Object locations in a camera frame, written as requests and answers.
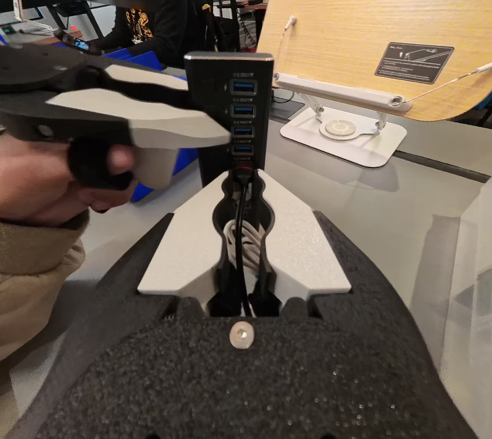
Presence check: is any white cable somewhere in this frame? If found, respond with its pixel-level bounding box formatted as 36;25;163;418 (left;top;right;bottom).
223;219;267;275

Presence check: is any person's left hand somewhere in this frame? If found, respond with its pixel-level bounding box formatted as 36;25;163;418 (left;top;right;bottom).
0;137;136;227

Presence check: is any clear plastic bin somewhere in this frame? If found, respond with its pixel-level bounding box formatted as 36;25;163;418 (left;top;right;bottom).
411;178;492;439

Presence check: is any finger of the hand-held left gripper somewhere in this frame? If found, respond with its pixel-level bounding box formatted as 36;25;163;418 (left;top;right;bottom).
104;62;190;109
46;88;232;150

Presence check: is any black usb cable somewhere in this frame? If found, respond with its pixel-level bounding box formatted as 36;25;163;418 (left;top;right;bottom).
230;162;256;317

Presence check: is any person's left forearm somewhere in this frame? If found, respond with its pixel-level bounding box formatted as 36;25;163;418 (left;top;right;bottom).
0;210;91;363

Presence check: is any black smartphone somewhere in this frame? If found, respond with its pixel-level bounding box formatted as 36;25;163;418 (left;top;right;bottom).
54;29;91;54

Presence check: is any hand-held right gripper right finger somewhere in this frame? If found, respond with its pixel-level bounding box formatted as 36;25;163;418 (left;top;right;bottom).
250;170;352;317

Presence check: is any black usb hub tower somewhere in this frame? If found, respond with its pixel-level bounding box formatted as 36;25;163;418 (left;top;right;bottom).
184;52;275;193

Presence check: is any blue plastic bin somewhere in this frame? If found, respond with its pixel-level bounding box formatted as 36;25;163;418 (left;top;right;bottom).
54;41;202;203

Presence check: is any wooden book stand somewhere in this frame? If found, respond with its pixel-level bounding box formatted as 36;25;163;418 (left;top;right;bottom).
255;0;492;169

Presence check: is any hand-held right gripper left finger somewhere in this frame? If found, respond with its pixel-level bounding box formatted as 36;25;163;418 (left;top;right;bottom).
137;170;247;317

